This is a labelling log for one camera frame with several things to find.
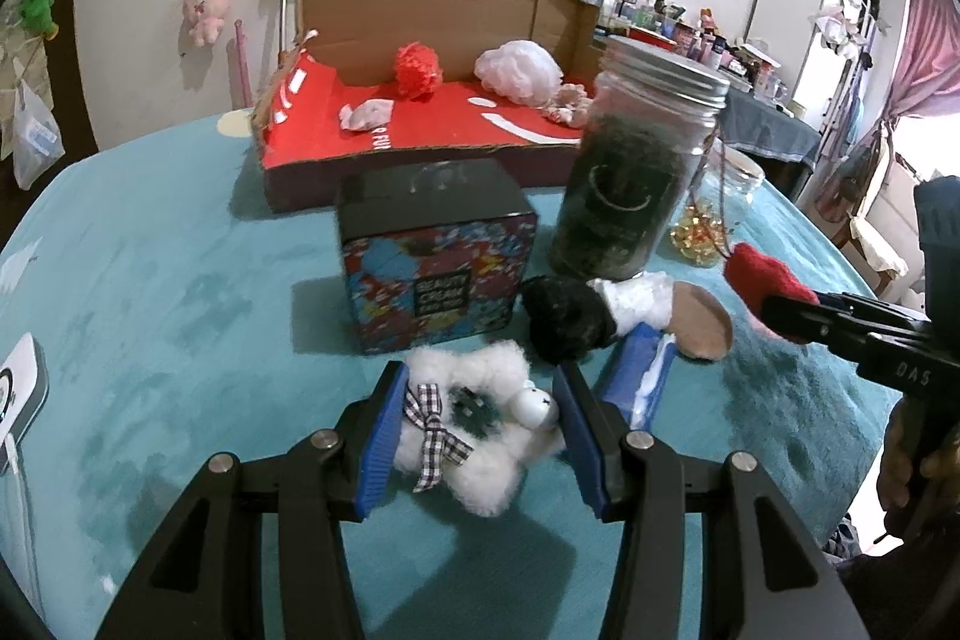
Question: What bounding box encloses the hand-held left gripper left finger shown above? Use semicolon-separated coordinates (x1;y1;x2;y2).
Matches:
105;361;410;640

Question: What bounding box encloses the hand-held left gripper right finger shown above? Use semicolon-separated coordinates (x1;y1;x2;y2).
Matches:
553;361;852;640

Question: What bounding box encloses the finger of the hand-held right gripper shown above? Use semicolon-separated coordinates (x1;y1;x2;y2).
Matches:
761;297;875;345
817;291;931;320

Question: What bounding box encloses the red knitted heart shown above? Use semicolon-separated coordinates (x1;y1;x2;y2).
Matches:
724;242;820;333

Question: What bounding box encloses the blue cotton wool pack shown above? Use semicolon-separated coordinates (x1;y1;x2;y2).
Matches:
596;323;676;431

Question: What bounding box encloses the brown round powder puff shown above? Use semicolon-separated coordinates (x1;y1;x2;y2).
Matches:
667;284;734;361

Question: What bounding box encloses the white fluffy scrunchie with bow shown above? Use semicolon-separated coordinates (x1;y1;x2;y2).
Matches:
375;340;567;517

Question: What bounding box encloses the black fuzzy scrunchie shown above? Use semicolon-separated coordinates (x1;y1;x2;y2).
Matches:
520;278;617;365

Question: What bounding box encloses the white fleece sock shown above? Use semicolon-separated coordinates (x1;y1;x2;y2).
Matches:
589;272;676;337

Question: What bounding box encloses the cream crochet scrunchie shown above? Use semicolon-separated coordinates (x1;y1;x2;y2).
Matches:
544;81;593;124

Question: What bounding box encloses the cardboard box with red lining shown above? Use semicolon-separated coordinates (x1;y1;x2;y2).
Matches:
251;0;601;214

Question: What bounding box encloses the coral chenille bath pouf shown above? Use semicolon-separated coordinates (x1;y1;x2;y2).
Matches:
395;42;443;100

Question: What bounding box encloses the white mesh bath pouf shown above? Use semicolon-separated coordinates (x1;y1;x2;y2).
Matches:
474;40;563;105

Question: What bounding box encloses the person's right hand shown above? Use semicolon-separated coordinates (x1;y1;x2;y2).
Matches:
879;396;946;513

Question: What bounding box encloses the table with grey cloth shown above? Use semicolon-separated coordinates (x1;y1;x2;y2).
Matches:
720;85;822;199

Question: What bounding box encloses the colourful floral tin box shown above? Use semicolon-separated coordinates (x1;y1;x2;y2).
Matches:
335;160;539;356

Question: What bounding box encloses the glass jar with metal lid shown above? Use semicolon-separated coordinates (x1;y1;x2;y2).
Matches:
547;36;732;281

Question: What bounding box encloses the pink curtain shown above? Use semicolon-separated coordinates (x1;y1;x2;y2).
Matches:
885;0;960;120

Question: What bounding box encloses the white fabric decoration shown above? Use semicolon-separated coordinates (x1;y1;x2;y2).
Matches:
808;2;863;58

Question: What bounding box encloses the white wardrobe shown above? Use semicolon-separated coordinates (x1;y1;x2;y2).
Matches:
750;0;878;161

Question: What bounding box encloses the row of cosmetic bottles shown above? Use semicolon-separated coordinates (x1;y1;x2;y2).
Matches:
525;0;796;112

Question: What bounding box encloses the white power bank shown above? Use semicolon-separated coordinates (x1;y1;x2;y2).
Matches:
0;332;50;476

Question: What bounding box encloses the pink stick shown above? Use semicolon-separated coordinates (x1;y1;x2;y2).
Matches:
235;20;254;109

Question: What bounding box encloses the clear plastic bag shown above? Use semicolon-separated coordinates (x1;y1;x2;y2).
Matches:
13;81;65;191

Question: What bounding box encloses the pink plush toy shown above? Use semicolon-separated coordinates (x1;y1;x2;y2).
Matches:
185;0;235;47

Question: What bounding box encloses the dark wooden door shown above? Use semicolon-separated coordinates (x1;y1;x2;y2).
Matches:
0;0;98;161

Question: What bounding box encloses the hanging door organiser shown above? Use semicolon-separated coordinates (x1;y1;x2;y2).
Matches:
0;0;46;161

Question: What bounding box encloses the green plush toy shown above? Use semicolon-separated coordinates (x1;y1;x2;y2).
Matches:
19;0;59;40

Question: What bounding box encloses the white charging cable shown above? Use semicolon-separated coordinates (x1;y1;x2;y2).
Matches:
6;441;40;611

